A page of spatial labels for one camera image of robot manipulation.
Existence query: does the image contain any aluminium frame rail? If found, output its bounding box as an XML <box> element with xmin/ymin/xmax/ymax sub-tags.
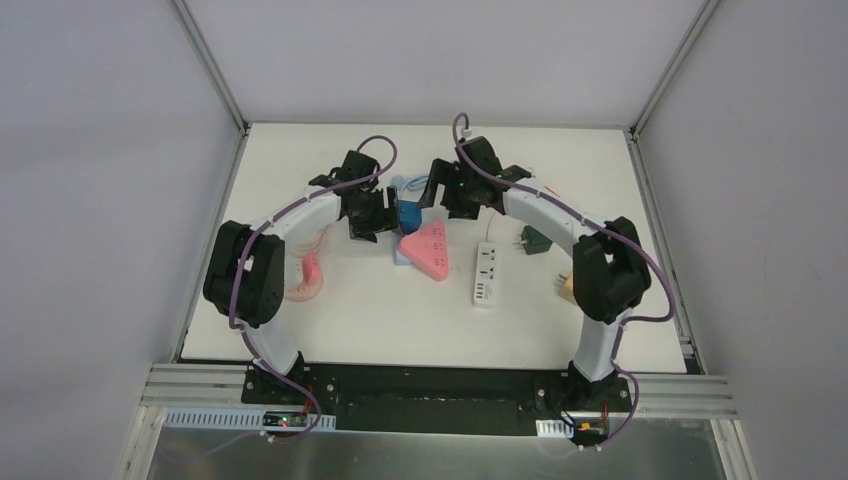
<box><xmin>140</xmin><ymin>363</ymin><xmax>739</xmax><ymax>420</ymax></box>

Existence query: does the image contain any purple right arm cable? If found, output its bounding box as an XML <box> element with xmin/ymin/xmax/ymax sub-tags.
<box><xmin>452</xmin><ymin>111</ymin><xmax>678</xmax><ymax>453</ymax></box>

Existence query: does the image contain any beige cube socket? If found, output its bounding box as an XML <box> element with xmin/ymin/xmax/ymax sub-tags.
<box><xmin>556</xmin><ymin>271</ymin><xmax>577</xmax><ymax>305</ymax></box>

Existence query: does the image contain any light blue power strip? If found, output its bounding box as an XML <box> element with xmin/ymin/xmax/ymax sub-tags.
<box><xmin>393</xmin><ymin>229</ymin><xmax>417</xmax><ymax>266</ymax></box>

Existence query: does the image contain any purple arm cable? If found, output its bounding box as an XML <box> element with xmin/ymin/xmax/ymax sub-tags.
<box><xmin>452</xmin><ymin>111</ymin><xmax>678</xmax><ymax>453</ymax></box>
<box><xmin>227</xmin><ymin>135</ymin><xmax>399</xmax><ymax>445</ymax></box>

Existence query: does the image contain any pink coiled power cable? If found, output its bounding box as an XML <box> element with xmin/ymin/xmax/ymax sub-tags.
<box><xmin>294</xmin><ymin>225</ymin><xmax>333</xmax><ymax>256</ymax></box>

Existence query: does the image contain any light blue coiled cable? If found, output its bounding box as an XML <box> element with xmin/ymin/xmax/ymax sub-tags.
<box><xmin>390</xmin><ymin>174</ymin><xmax>432</xmax><ymax>197</ymax></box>

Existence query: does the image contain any dark green cube socket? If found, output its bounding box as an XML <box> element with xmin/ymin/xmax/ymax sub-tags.
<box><xmin>518</xmin><ymin>225</ymin><xmax>553</xmax><ymax>255</ymax></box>

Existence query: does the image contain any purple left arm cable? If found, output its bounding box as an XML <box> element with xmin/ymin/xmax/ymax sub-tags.
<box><xmin>227</xmin><ymin>135</ymin><xmax>399</xmax><ymax>445</ymax></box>

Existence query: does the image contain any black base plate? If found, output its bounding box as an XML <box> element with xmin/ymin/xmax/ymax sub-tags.
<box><xmin>241</xmin><ymin>361</ymin><xmax>632</xmax><ymax>437</ymax></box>

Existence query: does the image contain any pink triangular power strip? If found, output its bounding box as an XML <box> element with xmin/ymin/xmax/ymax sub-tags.
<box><xmin>398</xmin><ymin>221</ymin><xmax>450</xmax><ymax>282</ymax></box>

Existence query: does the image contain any pink round socket base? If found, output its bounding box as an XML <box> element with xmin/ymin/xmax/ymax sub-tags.
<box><xmin>284</xmin><ymin>252</ymin><xmax>324</xmax><ymax>303</ymax></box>

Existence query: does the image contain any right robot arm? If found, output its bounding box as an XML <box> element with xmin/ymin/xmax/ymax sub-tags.
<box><xmin>417</xmin><ymin>136</ymin><xmax>652</xmax><ymax>410</ymax></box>

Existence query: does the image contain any white coiled cable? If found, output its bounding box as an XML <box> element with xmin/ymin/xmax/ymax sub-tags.
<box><xmin>484</xmin><ymin>166</ymin><xmax>539</xmax><ymax>245</ymax></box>

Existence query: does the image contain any blue cube socket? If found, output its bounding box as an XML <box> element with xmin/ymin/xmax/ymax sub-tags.
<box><xmin>398</xmin><ymin>200</ymin><xmax>422</xmax><ymax>236</ymax></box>

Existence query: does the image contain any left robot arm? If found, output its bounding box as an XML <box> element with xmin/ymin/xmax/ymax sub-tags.
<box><xmin>202</xmin><ymin>150</ymin><xmax>399</xmax><ymax>405</ymax></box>

